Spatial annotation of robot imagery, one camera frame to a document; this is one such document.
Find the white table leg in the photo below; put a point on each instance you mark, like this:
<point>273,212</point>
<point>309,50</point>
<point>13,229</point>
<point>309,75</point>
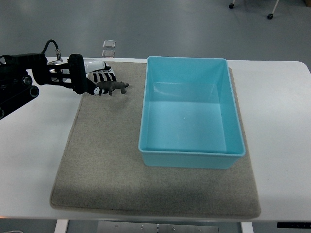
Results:
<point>247,227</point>
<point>61,226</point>

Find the brown toy hippo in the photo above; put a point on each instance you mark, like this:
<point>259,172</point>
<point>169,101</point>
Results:
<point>109,86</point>

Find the upper floor outlet plate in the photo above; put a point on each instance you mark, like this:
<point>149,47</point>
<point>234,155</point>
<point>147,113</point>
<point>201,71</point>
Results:
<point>109,44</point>

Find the blue plastic box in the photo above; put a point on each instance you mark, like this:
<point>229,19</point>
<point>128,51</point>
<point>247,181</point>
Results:
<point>189,115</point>

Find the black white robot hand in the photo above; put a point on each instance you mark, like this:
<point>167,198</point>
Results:
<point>84,74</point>

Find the white table leg right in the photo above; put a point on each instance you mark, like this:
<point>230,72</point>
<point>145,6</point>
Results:
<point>247,227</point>

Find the white table leg left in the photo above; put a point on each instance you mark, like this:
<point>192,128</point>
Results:
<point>61,226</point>

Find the black table control panel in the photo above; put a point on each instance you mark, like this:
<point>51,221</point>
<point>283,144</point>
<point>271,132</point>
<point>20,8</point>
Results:
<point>294,225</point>

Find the metal table crossbar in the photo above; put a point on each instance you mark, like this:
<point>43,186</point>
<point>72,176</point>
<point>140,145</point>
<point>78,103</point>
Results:
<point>128,227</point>

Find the floor outlet plate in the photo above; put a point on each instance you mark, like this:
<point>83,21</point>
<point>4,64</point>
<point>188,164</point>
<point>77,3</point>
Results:
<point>108,53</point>
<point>109,44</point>

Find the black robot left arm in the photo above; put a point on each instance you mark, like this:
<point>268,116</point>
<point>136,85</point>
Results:
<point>16,85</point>

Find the grey felt mat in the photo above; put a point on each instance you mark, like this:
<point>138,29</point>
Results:
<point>103,171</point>

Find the lower floor outlet plate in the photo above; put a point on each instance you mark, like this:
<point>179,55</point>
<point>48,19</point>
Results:
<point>108,53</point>

